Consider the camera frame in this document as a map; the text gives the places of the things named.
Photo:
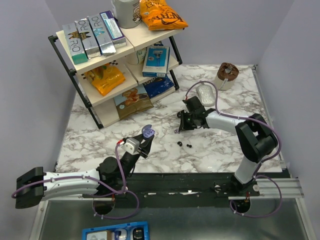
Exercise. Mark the purple earbud charging case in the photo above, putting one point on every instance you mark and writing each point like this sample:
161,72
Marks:
147,131

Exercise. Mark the brown blue snack bag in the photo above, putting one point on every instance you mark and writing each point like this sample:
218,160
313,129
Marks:
132,101

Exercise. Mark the orange chips bag top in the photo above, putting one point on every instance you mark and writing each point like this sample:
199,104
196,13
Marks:
158,15

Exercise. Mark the grey white mug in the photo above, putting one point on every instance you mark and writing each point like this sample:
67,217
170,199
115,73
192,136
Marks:
127,13

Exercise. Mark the orange snack bag middle shelf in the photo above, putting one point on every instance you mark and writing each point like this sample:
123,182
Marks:
105,78

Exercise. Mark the black and cream shelf rack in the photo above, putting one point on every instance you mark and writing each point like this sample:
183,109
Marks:
103,109

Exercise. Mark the blue razor box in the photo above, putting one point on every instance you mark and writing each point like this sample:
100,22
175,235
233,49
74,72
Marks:
156,61

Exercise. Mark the dark blue chips bag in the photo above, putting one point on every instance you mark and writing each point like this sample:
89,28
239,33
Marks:
157,85

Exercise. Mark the silver toothpaste box middle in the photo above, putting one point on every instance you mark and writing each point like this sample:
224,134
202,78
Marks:
88,39

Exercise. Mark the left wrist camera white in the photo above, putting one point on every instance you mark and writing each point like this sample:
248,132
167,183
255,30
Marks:
131,146

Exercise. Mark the blue plastic tray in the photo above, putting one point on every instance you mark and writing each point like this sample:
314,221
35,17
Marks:
125,231

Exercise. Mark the silver glitter pouch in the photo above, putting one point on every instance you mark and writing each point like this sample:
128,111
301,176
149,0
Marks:
206,95

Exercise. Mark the purple white box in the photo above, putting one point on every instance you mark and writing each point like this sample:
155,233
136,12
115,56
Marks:
115,33

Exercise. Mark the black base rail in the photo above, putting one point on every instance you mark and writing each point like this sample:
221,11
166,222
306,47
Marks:
176,190

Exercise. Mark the silver blue toothpaste box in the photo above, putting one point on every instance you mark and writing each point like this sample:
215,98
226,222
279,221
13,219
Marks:
102,35

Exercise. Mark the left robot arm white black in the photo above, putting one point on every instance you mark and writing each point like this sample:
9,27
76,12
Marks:
109,178

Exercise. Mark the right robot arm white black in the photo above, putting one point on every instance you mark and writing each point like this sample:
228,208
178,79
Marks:
255,137

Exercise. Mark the brown white cup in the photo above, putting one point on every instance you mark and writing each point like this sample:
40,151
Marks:
226,76

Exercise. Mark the white cup on shelf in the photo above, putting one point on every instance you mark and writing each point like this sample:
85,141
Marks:
137,57

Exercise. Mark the teal silver toothpaste box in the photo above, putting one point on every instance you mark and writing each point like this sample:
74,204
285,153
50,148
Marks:
74,44

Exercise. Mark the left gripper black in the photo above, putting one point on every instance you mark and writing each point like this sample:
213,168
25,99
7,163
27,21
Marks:
145,147

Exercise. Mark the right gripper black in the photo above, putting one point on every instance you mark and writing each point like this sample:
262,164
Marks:
183,126

